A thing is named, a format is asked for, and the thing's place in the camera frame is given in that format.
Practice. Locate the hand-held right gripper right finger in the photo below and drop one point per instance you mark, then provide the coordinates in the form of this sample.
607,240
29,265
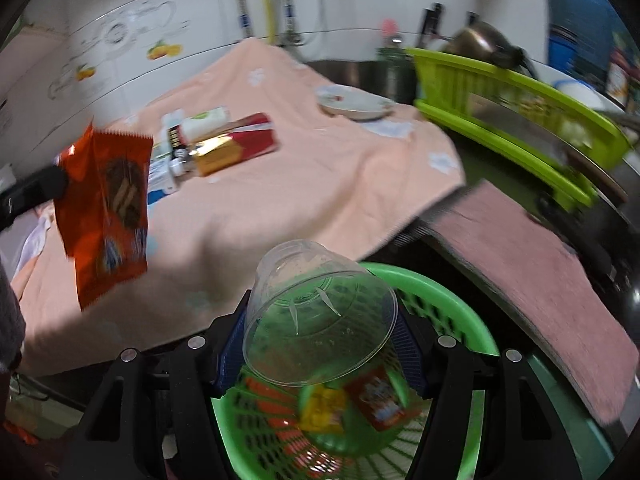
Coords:
412,360

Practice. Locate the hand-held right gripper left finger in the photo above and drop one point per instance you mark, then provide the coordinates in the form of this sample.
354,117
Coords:
230,360

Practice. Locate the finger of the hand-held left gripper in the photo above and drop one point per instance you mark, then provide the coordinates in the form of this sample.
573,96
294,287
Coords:
35,187

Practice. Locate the green plastic basket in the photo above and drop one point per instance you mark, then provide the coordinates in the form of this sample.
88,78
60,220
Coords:
440,300

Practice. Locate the orange snack packet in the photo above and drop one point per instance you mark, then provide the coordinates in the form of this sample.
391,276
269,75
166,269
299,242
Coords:
100,220

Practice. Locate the clear plastic cup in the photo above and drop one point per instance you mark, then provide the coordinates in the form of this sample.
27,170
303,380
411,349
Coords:
320,310

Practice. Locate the blue and white box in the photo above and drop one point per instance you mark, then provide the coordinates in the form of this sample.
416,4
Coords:
160,175

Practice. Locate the white tube with green mark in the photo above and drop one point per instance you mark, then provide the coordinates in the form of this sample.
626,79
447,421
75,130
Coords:
205,120

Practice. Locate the red carton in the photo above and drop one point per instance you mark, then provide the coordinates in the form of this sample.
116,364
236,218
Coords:
250,140

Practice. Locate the red snack packet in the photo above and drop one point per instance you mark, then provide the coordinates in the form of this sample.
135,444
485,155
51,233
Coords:
382,400

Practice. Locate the yellow packet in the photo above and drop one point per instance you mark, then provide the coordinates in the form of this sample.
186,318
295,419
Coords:
325,410

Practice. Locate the pink cloth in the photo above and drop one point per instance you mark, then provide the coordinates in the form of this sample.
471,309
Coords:
525,280

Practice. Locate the peach flowered towel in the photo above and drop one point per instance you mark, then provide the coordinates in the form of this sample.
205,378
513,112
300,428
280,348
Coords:
300,200

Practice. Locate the steel cleaver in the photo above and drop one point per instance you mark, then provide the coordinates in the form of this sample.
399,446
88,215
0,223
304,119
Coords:
520,125

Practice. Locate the white plate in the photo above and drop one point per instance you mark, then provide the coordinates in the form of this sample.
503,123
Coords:
355,102

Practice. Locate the green glass bottle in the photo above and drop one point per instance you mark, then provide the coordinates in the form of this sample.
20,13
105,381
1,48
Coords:
395,75

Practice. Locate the lime green dish rack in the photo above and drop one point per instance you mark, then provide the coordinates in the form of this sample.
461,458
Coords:
450,67

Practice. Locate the metal faucet valve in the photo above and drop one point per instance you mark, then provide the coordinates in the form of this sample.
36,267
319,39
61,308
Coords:
290,39

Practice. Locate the steel sink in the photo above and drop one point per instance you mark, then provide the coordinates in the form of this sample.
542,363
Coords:
345,72

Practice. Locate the white bowl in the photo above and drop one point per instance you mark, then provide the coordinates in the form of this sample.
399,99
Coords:
580,92

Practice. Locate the pink brush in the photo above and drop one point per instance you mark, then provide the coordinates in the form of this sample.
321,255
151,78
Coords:
391,30

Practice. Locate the blue barrel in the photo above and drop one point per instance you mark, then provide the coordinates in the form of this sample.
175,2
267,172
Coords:
565,47

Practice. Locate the blue printed sheet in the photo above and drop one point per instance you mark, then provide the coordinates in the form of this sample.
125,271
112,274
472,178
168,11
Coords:
590,10

